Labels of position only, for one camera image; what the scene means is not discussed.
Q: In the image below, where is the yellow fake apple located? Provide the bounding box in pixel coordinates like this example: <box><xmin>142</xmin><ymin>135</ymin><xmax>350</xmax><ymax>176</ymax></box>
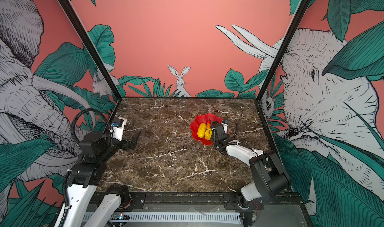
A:
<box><xmin>205</xmin><ymin>129</ymin><xmax>213</xmax><ymax>141</ymax></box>

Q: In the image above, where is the yellow fake lemon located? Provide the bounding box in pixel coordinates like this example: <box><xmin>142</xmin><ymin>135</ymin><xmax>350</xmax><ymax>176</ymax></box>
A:
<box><xmin>197</xmin><ymin>123</ymin><xmax>207</xmax><ymax>139</ymax></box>

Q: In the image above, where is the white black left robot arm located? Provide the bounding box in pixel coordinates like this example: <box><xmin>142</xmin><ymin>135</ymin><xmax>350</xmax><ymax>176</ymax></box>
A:
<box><xmin>55</xmin><ymin>132</ymin><xmax>145</xmax><ymax>227</ymax></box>

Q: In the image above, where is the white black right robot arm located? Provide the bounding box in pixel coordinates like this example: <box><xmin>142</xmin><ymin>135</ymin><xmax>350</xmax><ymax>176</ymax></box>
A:
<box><xmin>211</xmin><ymin>120</ymin><xmax>292</xmax><ymax>210</ymax></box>

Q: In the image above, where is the red flower-shaped fruit bowl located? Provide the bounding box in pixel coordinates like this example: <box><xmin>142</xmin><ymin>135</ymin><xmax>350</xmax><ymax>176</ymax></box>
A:
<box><xmin>190</xmin><ymin>114</ymin><xmax>231</xmax><ymax>146</ymax></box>

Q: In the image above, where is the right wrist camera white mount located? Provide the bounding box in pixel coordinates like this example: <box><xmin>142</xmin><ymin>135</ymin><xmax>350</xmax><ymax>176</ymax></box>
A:
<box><xmin>222</xmin><ymin>119</ymin><xmax>230</xmax><ymax>134</ymax></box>

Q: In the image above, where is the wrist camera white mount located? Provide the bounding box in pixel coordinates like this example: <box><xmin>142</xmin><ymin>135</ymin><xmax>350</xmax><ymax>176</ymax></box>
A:
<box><xmin>222</xmin><ymin>119</ymin><xmax>230</xmax><ymax>134</ymax></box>
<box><xmin>111</xmin><ymin>117</ymin><xmax>127</xmax><ymax>141</ymax></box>

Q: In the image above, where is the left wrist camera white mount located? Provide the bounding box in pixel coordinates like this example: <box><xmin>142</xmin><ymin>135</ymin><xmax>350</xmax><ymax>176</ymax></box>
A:
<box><xmin>111</xmin><ymin>117</ymin><xmax>127</xmax><ymax>141</ymax></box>

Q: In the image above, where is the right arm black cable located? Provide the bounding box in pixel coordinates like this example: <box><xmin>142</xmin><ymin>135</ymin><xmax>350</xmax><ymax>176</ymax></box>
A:
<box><xmin>221</xmin><ymin>118</ymin><xmax>239</xmax><ymax>141</ymax></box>

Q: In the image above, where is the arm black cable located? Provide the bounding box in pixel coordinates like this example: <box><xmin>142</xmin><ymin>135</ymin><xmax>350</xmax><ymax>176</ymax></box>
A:
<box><xmin>221</xmin><ymin>118</ymin><xmax>239</xmax><ymax>141</ymax></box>
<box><xmin>70</xmin><ymin>108</ymin><xmax>113</xmax><ymax>145</ymax></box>

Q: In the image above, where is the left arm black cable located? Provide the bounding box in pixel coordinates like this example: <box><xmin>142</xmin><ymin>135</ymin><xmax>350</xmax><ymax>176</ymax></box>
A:
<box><xmin>70</xmin><ymin>108</ymin><xmax>113</xmax><ymax>145</ymax></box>

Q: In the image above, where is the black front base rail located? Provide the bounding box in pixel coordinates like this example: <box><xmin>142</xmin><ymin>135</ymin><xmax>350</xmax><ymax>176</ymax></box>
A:
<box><xmin>117</xmin><ymin>192</ymin><xmax>306</xmax><ymax>212</ymax></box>

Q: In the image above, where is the white ventilated cable duct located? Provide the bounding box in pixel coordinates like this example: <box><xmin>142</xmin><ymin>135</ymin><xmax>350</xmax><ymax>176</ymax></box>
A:
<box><xmin>108</xmin><ymin>212</ymin><xmax>242</xmax><ymax>225</ymax></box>

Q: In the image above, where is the black left corner post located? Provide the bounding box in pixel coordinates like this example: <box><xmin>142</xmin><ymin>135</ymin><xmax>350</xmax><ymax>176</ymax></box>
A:
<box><xmin>58</xmin><ymin>0</ymin><xmax>123</xmax><ymax>102</ymax></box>

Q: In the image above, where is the black corner post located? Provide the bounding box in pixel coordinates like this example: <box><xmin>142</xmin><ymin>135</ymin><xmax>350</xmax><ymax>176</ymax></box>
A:
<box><xmin>255</xmin><ymin>0</ymin><xmax>319</xmax><ymax>102</ymax></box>
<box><xmin>58</xmin><ymin>0</ymin><xmax>123</xmax><ymax>102</ymax></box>

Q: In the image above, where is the black right corner post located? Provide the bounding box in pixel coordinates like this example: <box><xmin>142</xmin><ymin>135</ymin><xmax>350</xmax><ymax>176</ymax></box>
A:
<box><xmin>255</xmin><ymin>0</ymin><xmax>319</xmax><ymax>102</ymax></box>

